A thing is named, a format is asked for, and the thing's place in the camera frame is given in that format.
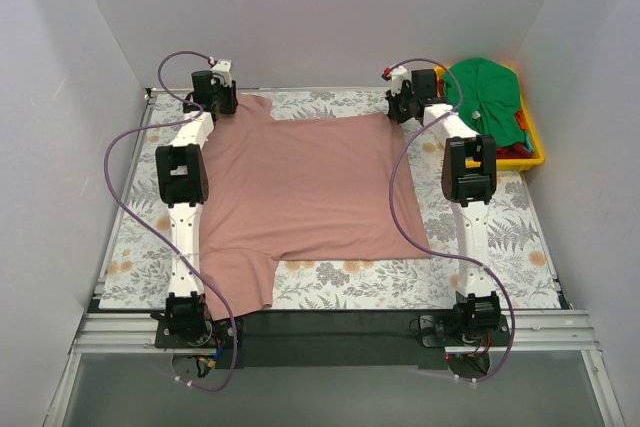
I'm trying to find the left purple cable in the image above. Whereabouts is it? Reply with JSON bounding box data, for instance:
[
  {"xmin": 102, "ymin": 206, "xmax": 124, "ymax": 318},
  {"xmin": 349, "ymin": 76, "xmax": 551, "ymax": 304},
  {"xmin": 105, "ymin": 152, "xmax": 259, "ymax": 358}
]
[{"xmin": 102, "ymin": 50, "xmax": 246, "ymax": 393}]

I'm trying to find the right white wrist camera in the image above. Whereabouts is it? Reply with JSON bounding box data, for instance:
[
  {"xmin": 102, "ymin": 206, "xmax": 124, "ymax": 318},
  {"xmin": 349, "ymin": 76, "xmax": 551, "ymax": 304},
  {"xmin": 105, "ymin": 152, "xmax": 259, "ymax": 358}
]
[{"xmin": 382, "ymin": 66, "xmax": 411, "ymax": 96}]

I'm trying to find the pink t shirt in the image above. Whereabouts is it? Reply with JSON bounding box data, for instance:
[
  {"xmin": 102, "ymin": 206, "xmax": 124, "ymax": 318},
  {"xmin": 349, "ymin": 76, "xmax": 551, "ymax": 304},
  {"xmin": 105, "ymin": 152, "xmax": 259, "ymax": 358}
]
[{"xmin": 199, "ymin": 95, "xmax": 428, "ymax": 319}]

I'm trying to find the aluminium mounting rail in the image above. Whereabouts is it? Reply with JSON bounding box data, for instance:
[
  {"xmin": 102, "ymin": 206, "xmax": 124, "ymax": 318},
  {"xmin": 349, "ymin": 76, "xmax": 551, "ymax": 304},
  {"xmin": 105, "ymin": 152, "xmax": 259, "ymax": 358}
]
[{"xmin": 46, "ymin": 310, "xmax": 624, "ymax": 426}]

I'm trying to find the purple cable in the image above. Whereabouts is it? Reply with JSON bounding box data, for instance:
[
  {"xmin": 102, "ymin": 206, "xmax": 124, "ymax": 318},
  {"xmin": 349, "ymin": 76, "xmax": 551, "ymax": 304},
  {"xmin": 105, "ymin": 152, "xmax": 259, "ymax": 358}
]
[
  {"xmin": 382, "ymin": 58, "xmax": 516, "ymax": 384},
  {"xmin": 102, "ymin": 50, "xmax": 246, "ymax": 393}
]

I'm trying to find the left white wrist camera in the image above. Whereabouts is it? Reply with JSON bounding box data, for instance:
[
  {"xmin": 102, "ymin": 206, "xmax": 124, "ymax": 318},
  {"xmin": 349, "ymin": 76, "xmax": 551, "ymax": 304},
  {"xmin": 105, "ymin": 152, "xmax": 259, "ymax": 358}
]
[{"xmin": 208, "ymin": 57, "xmax": 233, "ymax": 87}]

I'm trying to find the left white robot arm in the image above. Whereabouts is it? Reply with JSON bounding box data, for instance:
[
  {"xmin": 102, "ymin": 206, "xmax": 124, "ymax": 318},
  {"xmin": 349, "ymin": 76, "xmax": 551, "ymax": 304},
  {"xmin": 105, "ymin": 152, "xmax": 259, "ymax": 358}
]
[{"xmin": 155, "ymin": 60, "xmax": 238, "ymax": 347}]

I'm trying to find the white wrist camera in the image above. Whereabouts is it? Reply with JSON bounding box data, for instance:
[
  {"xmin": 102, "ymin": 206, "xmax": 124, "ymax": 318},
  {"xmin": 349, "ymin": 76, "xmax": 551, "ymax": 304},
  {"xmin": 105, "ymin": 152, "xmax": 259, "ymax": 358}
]
[
  {"xmin": 208, "ymin": 57, "xmax": 233, "ymax": 87},
  {"xmin": 382, "ymin": 66, "xmax": 411, "ymax": 96}
]

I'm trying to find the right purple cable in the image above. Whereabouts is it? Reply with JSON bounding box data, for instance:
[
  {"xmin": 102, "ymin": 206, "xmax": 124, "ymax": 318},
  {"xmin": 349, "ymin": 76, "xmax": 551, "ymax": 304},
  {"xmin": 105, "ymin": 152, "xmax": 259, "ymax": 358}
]
[{"xmin": 382, "ymin": 58, "xmax": 516, "ymax": 384}]

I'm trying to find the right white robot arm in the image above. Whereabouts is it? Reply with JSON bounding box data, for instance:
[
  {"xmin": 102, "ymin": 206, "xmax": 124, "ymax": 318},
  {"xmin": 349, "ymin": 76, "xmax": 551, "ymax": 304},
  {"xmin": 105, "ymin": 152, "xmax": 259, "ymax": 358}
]
[{"xmin": 382, "ymin": 66, "xmax": 501, "ymax": 356}]

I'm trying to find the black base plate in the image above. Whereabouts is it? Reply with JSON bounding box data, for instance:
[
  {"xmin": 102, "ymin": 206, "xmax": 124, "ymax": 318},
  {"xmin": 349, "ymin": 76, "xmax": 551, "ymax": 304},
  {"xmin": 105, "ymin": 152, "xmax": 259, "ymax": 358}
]
[{"xmin": 149, "ymin": 308, "xmax": 513, "ymax": 372}]

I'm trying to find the green t shirt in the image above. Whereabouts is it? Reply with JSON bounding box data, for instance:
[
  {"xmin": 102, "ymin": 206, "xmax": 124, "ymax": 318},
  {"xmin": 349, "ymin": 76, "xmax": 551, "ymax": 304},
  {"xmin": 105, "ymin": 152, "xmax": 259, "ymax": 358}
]
[{"xmin": 442, "ymin": 58, "xmax": 525, "ymax": 147}]

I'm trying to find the floral patterned table mat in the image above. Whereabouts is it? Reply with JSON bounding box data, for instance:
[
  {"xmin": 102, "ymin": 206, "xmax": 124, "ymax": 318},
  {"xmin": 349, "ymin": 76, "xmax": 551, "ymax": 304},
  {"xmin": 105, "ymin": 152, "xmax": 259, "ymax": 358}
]
[{"xmin": 97, "ymin": 92, "xmax": 560, "ymax": 311}]

